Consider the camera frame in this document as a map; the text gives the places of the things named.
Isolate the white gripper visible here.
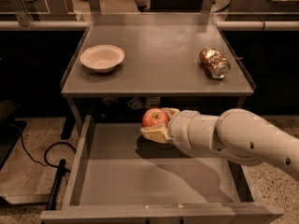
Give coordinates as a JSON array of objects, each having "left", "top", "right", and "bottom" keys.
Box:
[{"left": 140, "top": 107, "right": 198, "bottom": 149}]

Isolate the red apple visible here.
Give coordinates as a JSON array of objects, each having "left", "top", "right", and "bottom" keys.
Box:
[{"left": 142, "top": 108, "right": 169, "bottom": 127}]

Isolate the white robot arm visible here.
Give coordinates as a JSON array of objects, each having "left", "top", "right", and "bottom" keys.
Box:
[{"left": 140, "top": 108, "right": 299, "bottom": 178}]

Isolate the grey counter cabinet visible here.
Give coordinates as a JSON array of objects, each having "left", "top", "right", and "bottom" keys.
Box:
[{"left": 62, "top": 13, "right": 254, "bottom": 129}]

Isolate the open grey top drawer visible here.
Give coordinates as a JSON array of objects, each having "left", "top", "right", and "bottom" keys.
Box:
[{"left": 41, "top": 116, "right": 283, "bottom": 224}]

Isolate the crushed gold soda can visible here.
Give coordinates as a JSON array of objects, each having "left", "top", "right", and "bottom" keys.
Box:
[{"left": 199, "top": 48, "right": 231, "bottom": 79}]

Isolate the white paper bowl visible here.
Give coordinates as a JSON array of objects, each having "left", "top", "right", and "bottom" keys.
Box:
[{"left": 80, "top": 45, "right": 124, "bottom": 73}]

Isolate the black bar on floor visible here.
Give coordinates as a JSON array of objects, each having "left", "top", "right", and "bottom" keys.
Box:
[{"left": 46, "top": 159, "right": 66, "bottom": 210}]

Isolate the dark equipment at left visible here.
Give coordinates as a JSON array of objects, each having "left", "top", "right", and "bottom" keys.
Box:
[{"left": 0, "top": 100, "right": 26, "bottom": 170}]

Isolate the white horizontal rail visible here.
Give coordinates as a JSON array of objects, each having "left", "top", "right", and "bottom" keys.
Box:
[{"left": 0, "top": 21, "right": 299, "bottom": 31}]

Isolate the black floor cable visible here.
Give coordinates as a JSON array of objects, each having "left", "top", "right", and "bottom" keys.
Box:
[{"left": 8, "top": 123, "right": 77, "bottom": 174}]

